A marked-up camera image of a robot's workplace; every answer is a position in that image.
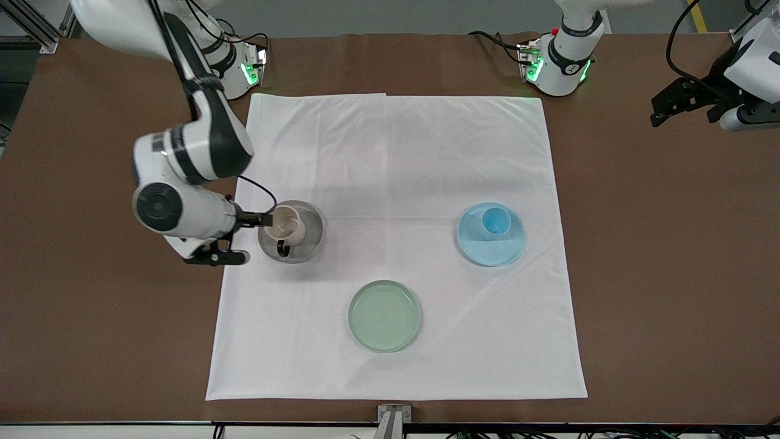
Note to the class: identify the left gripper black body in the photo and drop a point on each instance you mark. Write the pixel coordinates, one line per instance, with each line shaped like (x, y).
(707, 96)

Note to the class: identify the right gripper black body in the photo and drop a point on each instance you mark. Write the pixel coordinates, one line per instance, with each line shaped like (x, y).
(245, 219)

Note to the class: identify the blue cup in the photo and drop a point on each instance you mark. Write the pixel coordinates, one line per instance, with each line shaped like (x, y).
(495, 224)

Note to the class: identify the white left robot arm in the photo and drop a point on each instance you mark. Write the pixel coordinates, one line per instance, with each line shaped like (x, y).
(563, 67)

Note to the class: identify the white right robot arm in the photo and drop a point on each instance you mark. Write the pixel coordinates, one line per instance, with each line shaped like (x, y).
(195, 216)

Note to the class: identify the gray plate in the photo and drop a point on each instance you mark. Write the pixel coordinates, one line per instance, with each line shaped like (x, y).
(311, 244)

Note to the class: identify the green plate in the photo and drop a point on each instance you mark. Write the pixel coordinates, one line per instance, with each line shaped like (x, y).
(385, 316)

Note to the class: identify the blue plate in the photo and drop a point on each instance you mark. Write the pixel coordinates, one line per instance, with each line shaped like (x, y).
(493, 253)

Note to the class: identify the white cloth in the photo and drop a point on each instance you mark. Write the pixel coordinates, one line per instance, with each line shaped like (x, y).
(396, 183)

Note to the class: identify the aluminium frame profile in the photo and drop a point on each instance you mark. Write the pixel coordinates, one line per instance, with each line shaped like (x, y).
(748, 27)
(36, 27)

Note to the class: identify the metal table edge bracket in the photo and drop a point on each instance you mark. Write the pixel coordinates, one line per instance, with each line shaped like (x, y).
(393, 417)

